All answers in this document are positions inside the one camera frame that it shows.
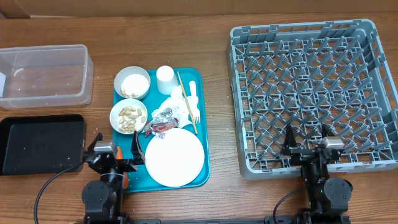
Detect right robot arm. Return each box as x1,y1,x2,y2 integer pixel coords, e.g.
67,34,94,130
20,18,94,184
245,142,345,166
281,124,353,224

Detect teal serving tray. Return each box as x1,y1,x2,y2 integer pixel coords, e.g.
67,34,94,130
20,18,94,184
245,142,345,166
109,66,210,194

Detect grey dishwasher rack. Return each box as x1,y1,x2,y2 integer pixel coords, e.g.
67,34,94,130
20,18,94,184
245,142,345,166
227,19,397,180

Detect white plastic fork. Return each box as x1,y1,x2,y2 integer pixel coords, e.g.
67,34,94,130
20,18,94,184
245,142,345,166
188,80,200,124

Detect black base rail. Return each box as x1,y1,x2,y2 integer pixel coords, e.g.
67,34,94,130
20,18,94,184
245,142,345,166
130,216,299,224

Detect grey bowl with rice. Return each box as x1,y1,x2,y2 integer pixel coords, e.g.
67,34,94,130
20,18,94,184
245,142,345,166
114,66,151,100

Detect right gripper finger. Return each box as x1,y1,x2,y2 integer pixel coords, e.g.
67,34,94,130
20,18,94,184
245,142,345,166
282,124,297,149
321,124,334,138

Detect crumpled white napkin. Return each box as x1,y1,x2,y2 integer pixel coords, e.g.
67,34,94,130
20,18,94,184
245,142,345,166
151,85,192,128

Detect clear plastic storage bin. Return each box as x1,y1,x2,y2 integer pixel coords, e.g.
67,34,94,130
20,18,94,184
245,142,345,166
1,44,94,109

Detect white bowl with peanuts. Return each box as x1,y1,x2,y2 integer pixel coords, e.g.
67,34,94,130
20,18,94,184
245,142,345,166
109,99,148,134

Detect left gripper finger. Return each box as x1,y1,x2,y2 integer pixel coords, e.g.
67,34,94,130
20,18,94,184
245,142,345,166
83,133,103,156
131,131,146,165

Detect black plastic waste bin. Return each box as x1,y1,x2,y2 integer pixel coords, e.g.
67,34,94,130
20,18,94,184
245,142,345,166
1,114,86,175

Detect white plastic cup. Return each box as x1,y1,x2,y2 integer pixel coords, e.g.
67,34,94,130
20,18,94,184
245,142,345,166
156,65,178,95

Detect silver red foil wrapper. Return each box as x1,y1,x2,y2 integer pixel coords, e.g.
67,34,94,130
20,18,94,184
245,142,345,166
142,108,179,138

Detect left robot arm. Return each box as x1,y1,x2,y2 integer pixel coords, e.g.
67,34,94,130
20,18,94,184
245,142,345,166
81,131,145,223

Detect wooden chopstick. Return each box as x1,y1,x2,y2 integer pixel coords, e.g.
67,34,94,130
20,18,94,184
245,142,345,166
177,71,198,135

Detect pink round plate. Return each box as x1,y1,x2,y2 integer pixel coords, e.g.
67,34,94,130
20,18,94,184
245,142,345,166
145,128,205,187

